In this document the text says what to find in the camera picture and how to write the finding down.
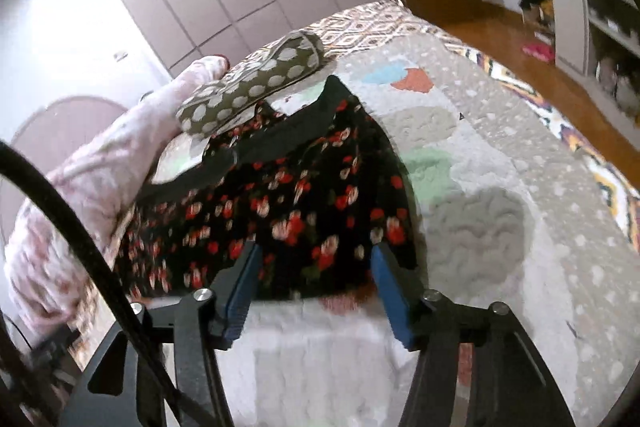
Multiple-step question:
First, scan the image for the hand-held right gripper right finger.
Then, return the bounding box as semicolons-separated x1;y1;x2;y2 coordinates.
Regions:
371;241;577;427

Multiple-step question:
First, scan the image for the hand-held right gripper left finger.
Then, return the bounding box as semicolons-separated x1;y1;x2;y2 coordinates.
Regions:
60;242;264;427

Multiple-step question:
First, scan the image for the black floral garment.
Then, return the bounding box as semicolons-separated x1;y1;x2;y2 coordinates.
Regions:
112;76;422;304

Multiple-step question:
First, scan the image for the person's left forearm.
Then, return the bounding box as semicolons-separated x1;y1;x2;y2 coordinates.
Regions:
4;53;232;344

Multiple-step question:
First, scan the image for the grey patchwork quilt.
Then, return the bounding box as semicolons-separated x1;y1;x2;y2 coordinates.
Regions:
150;38;637;427

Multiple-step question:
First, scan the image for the olive polka dot cloth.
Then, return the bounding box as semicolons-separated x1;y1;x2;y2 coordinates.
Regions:
175;31;327;138

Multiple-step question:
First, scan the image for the pale rounded chair back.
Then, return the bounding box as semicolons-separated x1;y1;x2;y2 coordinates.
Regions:
7;96;132;212

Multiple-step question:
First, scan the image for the geometric patterned bedspread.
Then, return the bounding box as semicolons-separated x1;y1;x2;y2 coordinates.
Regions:
250;0;640;255

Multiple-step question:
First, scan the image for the pink item on floor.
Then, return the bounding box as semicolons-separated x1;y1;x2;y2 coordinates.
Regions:
521;41;557;64

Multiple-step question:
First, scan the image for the white shelf unit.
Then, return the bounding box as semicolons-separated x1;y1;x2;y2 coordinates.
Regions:
541;0;640;80

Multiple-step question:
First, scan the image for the black cable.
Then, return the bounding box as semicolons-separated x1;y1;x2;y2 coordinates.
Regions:
0;141;207;427

